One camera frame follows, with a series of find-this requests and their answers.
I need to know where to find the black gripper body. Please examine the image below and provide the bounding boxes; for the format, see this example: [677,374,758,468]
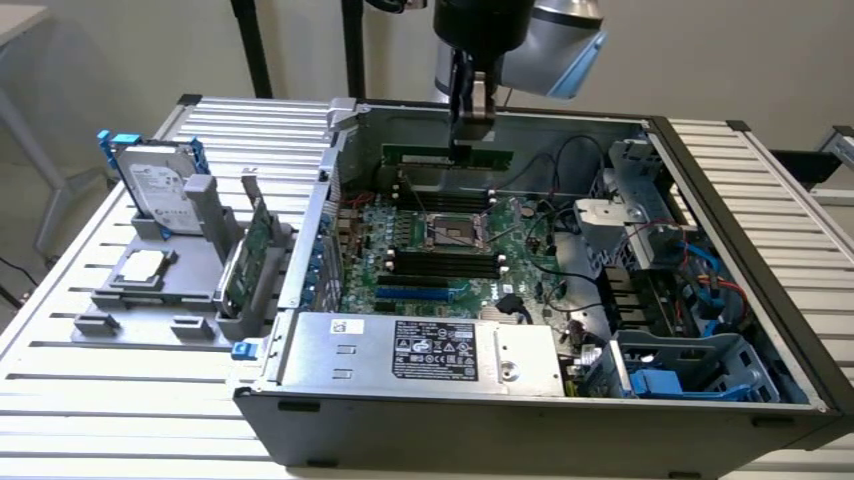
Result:
[431,0,536,76]

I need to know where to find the green RAM stick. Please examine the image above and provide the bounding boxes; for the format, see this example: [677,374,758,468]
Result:
[379,143,516,172]

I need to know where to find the black RAM slot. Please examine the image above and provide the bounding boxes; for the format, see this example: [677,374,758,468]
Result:
[385,267,508,279]
[389,255,505,265]
[403,188,495,197]
[400,197,495,207]
[388,261,507,272]
[401,193,495,202]
[399,202,495,212]
[392,249,504,259]

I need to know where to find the blue expansion slot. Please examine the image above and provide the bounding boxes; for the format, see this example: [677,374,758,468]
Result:
[373,285,451,305]

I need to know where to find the black expansion slot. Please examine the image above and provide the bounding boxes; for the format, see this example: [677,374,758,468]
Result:
[371,301,447,315]

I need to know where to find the black stand pole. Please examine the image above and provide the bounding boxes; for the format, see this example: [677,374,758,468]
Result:
[339,0,369,99]
[228,0,276,99]

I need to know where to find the metal CPU socket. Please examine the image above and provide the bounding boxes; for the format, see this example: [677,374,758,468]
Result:
[415,211,499,252]

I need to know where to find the grey metal drive cage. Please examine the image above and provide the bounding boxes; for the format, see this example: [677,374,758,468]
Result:
[571,138,703,267]

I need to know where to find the green motherboard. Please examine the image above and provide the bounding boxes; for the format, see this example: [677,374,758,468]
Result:
[335,193,583,327]

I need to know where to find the black fan housing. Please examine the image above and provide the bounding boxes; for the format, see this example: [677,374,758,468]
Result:
[595,263,676,332]

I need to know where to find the green graphics card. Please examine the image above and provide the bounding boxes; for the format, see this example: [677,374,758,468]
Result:
[214,186,276,320]

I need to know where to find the silver hard disk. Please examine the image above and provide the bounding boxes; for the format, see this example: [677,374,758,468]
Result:
[109,144,202,237]

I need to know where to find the blue disk carrier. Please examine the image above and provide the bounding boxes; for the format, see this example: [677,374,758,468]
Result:
[96,129,210,211]

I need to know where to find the silver power supply unit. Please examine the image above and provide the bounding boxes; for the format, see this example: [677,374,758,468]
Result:
[274,311,569,399]

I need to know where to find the grey parts rack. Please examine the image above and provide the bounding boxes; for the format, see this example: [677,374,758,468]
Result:
[72,173,298,347]

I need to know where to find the silver CPU chip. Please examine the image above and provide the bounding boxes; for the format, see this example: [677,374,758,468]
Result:
[114,248,177,282]

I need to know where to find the grey metal disk bay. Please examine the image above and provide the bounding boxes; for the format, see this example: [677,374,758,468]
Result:
[608,328,783,402]

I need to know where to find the black open PC case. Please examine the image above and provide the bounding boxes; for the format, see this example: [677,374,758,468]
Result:
[230,97,854,467]

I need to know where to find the black looping wire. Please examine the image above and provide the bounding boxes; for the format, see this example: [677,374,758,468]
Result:
[549,135,609,202]

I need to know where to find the black power wire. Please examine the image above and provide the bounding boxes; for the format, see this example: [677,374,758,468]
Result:
[531,268,603,317]

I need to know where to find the blue data wire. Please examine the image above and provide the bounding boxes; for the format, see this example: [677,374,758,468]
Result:
[671,238,723,322]

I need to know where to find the orange data wire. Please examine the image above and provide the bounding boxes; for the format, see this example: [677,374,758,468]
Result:
[695,278,747,322]

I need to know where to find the blue plastic drive bracket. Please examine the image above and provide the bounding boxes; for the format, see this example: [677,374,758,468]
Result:
[628,368,683,400]

